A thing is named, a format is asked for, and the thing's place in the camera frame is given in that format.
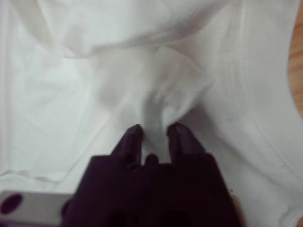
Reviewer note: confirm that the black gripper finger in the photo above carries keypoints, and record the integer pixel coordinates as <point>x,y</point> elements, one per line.
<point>130,146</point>
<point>184,144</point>

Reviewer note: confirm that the white t-shirt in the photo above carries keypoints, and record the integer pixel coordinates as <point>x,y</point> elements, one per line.
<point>94,82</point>

